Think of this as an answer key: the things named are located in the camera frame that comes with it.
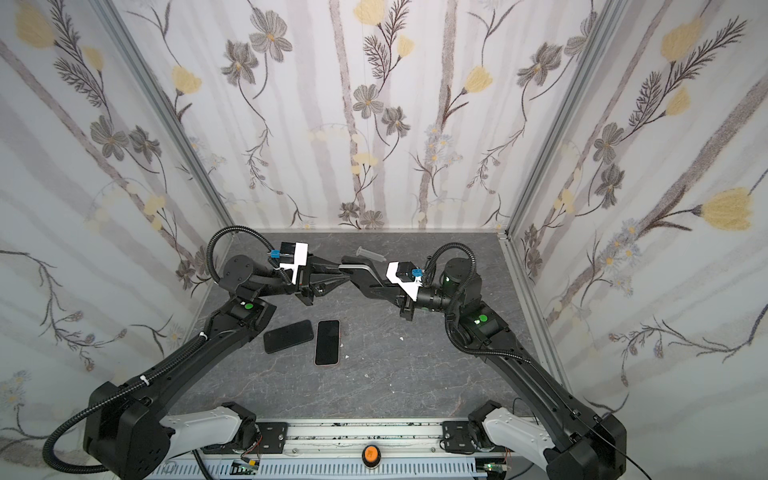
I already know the black phone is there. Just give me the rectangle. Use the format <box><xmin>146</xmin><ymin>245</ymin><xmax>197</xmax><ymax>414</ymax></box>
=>
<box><xmin>263</xmin><ymin>319</ymin><xmax>314</xmax><ymax>354</ymax></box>
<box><xmin>340</xmin><ymin>256</ymin><xmax>382</xmax><ymax>285</ymax></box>

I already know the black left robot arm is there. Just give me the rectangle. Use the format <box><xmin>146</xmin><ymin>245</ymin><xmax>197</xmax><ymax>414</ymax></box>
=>
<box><xmin>83</xmin><ymin>255</ymin><xmax>350</xmax><ymax>479</ymax></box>

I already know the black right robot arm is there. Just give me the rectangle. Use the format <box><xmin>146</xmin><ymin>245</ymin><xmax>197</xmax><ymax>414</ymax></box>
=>
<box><xmin>339</xmin><ymin>243</ymin><xmax>628</xmax><ymax>479</ymax></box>

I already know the phone with pink case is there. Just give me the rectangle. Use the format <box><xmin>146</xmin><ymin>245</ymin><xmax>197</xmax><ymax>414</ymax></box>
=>
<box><xmin>314</xmin><ymin>320</ymin><xmax>340</xmax><ymax>366</ymax></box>

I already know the black phone lying flat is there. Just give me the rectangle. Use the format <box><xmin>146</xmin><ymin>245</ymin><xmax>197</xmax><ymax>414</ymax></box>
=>
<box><xmin>263</xmin><ymin>319</ymin><xmax>314</xmax><ymax>354</ymax></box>

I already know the clear plastic tube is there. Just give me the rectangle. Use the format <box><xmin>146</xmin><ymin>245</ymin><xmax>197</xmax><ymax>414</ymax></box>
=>
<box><xmin>356</xmin><ymin>246</ymin><xmax>388</xmax><ymax>263</ymax></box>

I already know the orange emergency stop button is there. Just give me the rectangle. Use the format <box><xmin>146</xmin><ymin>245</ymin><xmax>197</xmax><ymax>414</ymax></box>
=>
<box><xmin>362</xmin><ymin>445</ymin><xmax>382</xmax><ymax>469</ymax></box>

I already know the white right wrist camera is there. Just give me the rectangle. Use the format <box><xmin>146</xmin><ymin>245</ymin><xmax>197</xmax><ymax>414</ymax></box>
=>
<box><xmin>386</xmin><ymin>262</ymin><xmax>423</xmax><ymax>301</ymax></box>

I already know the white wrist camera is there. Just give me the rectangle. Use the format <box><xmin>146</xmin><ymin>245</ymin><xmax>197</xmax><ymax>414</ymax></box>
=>
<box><xmin>269</xmin><ymin>242</ymin><xmax>309</xmax><ymax>284</ymax></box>
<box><xmin>386</xmin><ymin>262</ymin><xmax>423</xmax><ymax>301</ymax></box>

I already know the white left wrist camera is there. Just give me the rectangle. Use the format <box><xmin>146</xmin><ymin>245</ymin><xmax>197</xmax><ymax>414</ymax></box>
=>
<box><xmin>269</xmin><ymin>242</ymin><xmax>309</xmax><ymax>284</ymax></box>

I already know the black right corrugated cable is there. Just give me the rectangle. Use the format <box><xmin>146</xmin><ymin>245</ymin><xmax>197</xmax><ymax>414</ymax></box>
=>
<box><xmin>422</xmin><ymin>242</ymin><xmax>532</xmax><ymax>364</ymax></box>

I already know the black corrugated cable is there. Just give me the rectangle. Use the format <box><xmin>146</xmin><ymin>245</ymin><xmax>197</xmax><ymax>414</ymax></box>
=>
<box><xmin>41</xmin><ymin>225</ymin><xmax>277</xmax><ymax>475</ymax></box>
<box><xmin>422</xmin><ymin>242</ymin><xmax>532</xmax><ymax>364</ymax></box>

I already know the black left corrugated cable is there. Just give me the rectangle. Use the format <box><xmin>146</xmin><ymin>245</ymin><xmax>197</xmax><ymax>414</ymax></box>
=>
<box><xmin>41</xmin><ymin>225</ymin><xmax>277</xmax><ymax>475</ymax></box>

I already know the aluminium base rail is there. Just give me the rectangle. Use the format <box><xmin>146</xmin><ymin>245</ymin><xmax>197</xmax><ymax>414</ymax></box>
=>
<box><xmin>149</xmin><ymin>409</ymin><xmax>553</xmax><ymax>479</ymax></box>

